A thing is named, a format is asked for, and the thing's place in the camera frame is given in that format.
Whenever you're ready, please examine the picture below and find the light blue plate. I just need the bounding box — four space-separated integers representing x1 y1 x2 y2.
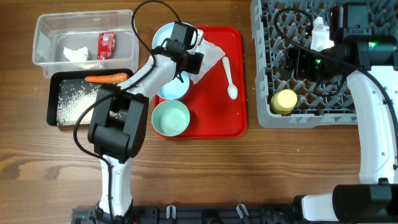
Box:
152 22 204 53

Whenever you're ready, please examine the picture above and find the white paper napkin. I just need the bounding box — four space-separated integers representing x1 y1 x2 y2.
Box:
188 40 226 85

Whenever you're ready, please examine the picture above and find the light blue bowl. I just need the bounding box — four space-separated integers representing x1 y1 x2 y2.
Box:
157 72 190 100

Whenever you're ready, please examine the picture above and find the white plastic spoon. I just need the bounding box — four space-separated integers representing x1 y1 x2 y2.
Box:
221 56 238 100

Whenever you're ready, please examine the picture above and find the red snack wrapper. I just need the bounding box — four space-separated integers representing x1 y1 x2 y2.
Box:
96 32 116 60

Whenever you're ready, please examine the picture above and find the orange carrot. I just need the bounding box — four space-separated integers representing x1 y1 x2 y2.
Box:
85 73 129 84

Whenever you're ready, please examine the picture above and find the mint green bowl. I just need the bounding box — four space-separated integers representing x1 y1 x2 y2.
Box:
152 100 190 137

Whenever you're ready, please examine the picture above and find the yellow plastic cup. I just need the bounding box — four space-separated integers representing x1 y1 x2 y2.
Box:
270 89 298 115

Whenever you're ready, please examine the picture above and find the white tissue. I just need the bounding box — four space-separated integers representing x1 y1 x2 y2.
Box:
63 47 88 62

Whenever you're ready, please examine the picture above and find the white rice pile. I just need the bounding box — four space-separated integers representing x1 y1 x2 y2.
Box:
55 79 122 126

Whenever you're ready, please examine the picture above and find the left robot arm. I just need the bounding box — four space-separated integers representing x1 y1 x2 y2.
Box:
88 22 204 223

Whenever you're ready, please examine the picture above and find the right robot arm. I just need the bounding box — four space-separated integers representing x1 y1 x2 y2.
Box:
280 2 397 223

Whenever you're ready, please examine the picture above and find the grey dishwasher rack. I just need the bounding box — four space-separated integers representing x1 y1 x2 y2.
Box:
249 0 398 129

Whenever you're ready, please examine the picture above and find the red serving tray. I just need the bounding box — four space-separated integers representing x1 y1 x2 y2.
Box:
173 26 247 139

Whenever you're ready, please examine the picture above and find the clear plastic bin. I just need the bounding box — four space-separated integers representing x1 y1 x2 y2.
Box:
32 9 139 78

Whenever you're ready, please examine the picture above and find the black plastic tray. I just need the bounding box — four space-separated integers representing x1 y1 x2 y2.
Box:
47 68 133 127

